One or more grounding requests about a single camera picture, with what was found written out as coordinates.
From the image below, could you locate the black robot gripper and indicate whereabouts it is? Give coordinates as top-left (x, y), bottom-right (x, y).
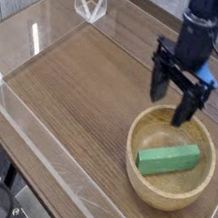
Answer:
top-left (149, 9), bottom-right (218, 127)

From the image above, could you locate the green rectangular block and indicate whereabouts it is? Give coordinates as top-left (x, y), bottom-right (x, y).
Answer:
top-left (135, 144), bottom-right (201, 176)

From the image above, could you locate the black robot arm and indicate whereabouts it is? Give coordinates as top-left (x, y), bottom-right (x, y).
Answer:
top-left (149, 0), bottom-right (218, 127)

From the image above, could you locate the brown wooden bowl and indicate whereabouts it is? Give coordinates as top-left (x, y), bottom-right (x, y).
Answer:
top-left (125, 105), bottom-right (216, 212)

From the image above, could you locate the black table leg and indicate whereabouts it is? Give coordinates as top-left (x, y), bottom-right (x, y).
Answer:
top-left (4, 164), bottom-right (17, 189)

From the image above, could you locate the clear acrylic corner bracket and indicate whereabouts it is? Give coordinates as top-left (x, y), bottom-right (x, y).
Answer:
top-left (74, 0), bottom-right (108, 24)

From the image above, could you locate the clear acrylic barrier wall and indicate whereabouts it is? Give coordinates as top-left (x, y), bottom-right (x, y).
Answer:
top-left (0, 74), bottom-right (126, 218)

